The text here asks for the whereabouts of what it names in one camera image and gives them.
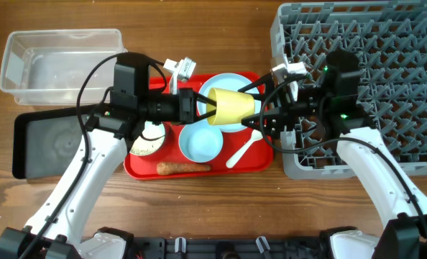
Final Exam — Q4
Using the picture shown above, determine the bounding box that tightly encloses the right black cable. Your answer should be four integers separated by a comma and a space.
259, 73, 427, 259

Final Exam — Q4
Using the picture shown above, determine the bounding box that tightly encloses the clear plastic bin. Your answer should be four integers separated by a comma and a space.
0, 29, 126, 106

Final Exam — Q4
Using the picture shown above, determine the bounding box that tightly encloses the yellow plastic cup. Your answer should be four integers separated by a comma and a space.
206, 88, 256, 126

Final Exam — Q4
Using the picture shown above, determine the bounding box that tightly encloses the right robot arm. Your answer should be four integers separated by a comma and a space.
242, 50, 427, 258

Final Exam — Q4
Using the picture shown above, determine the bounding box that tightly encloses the white plastic spoon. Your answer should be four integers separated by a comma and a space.
226, 129, 263, 168

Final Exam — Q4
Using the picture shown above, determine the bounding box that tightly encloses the light blue small bowl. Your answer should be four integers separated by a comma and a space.
178, 120, 224, 163

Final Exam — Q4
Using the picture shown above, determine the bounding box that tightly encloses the light blue plate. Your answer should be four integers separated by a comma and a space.
197, 72, 261, 133

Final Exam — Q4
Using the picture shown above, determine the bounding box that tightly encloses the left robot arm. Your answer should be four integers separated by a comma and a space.
0, 53, 216, 258

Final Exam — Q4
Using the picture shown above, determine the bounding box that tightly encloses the orange carrot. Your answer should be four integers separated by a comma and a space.
156, 162, 211, 176

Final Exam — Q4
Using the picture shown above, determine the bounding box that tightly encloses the black cable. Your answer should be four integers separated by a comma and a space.
17, 52, 168, 259
259, 73, 427, 259

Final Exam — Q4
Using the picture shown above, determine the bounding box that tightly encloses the green bowl with rice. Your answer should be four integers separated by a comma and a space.
129, 122, 166, 156

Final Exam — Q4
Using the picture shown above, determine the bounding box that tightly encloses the left black cable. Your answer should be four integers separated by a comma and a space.
17, 52, 168, 259

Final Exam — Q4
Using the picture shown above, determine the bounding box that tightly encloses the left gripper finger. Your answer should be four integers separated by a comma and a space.
194, 109, 216, 122
193, 91, 216, 107

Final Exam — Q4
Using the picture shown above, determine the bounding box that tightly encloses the red serving tray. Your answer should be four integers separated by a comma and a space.
124, 72, 273, 181

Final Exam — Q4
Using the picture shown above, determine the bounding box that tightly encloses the black plastic tray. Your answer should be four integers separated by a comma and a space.
12, 103, 116, 180

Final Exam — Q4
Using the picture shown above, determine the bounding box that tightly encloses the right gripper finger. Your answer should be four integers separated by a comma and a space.
241, 109, 280, 135
238, 73, 273, 96

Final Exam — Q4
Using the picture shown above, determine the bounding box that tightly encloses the grey dishwasher rack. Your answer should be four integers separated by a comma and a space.
270, 1, 427, 176

